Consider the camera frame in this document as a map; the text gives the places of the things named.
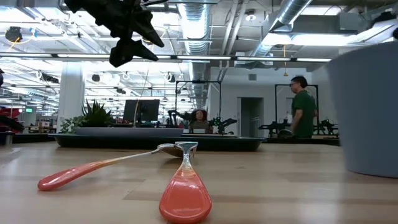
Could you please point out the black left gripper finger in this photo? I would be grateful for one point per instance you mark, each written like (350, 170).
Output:
(130, 51)
(149, 32)

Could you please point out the black background robot arm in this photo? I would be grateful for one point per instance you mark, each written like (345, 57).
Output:
(326, 126)
(275, 126)
(222, 123)
(178, 116)

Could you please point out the dark green tray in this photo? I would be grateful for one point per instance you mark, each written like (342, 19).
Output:
(124, 142)

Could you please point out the blue plastic cup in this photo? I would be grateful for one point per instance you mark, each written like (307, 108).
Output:
(367, 109)

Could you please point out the long ceiling light strip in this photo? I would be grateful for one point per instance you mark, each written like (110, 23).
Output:
(202, 57)

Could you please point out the black computer monitor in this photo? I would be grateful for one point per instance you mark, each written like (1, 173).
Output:
(146, 110)

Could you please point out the small green potted plant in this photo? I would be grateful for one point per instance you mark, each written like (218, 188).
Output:
(94, 116)

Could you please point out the seated person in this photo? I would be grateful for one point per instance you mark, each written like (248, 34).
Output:
(200, 119)

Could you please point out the standing person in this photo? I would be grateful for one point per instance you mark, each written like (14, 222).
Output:
(303, 109)

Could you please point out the large silver ventilation duct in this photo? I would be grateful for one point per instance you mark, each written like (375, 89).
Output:
(195, 25)

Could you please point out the slanted silver ventilation duct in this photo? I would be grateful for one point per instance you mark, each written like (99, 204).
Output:
(289, 12)

